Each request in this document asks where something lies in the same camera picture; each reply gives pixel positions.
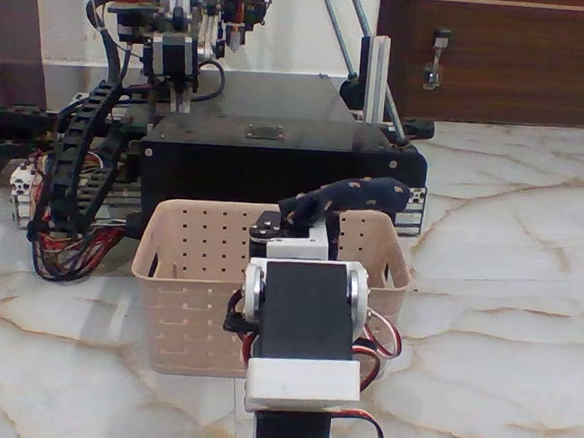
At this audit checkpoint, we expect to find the navy sock with tan spots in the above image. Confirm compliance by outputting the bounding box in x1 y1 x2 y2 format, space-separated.
274 169 411 266

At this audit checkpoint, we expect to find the black 3D printer base box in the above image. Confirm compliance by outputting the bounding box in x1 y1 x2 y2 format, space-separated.
135 61 436 239

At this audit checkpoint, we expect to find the beige perforated plastic basket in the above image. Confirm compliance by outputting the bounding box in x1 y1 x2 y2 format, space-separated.
124 193 419 392

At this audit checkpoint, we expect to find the aluminium extrusion upright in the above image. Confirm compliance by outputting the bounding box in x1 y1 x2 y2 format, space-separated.
353 31 392 124

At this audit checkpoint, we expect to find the steel threaded rod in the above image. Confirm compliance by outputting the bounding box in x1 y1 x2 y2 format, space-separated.
310 0 364 80
335 0 419 147

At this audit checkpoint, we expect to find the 3D printer head carriage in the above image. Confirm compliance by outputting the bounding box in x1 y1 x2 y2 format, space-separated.
78 0 274 123

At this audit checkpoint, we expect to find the metal door latch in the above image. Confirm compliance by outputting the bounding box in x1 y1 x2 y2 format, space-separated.
419 27 455 94

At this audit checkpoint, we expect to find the brown wooden door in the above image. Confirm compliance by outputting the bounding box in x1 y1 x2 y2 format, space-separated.
371 0 584 132

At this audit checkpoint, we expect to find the dark brown wooden furniture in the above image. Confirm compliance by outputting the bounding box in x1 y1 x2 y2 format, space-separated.
0 0 56 196

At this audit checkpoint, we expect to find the red white black servo cable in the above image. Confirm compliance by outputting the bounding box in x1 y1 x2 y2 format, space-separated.
350 306 406 374
327 405 391 438

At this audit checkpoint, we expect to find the red and black wire bundle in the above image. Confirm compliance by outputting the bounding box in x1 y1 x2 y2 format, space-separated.
22 148 133 288

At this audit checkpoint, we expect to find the black cable drag chain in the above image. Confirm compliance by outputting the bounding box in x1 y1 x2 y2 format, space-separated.
28 74 127 241

